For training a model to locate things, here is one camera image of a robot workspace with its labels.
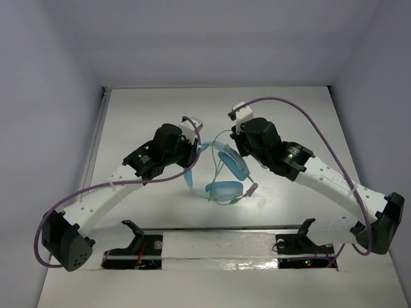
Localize light blue headphones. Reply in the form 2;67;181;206
184;141;259;205

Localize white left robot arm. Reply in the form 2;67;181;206
33;117;202;272

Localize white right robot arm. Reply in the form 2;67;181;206
231;116;405;255

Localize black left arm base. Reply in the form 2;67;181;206
101;220;163;270

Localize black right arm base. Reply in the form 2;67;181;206
272;218;338;270

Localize white front platform board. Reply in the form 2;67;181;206
38;228;408;308

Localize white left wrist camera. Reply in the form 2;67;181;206
178;117;203;144

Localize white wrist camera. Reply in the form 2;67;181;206
178;117;203;144
228;101;254;134

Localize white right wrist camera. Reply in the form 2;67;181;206
228;101;254;134

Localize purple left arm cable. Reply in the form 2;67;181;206
34;115;204;269

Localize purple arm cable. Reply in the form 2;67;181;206
236;97;373;267
34;115;204;269

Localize aluminium rail left side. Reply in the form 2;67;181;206
66;86;112;230

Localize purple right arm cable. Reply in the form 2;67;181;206
236;97;373;267

